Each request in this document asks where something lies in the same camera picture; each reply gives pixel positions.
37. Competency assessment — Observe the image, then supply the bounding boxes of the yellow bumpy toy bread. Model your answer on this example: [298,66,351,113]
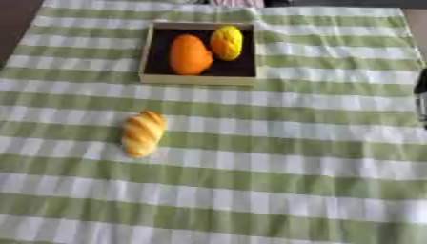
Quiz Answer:
[208,25,246,62]

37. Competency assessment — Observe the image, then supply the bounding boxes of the tan cardboard box dark inside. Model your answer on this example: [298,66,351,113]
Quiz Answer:
[136,21,259,87]

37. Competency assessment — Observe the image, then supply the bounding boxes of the person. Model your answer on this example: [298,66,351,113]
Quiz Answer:
[207,0,267,9]

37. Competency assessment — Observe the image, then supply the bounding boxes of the golden striped toy bread loaf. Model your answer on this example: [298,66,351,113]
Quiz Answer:
[120,110,169,159]

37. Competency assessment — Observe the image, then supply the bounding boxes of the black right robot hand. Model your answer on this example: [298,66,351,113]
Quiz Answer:
[412,67,427,129]

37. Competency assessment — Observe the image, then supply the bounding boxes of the orange oval toy fruit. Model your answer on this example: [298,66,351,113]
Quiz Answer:
[168,33,215,76]

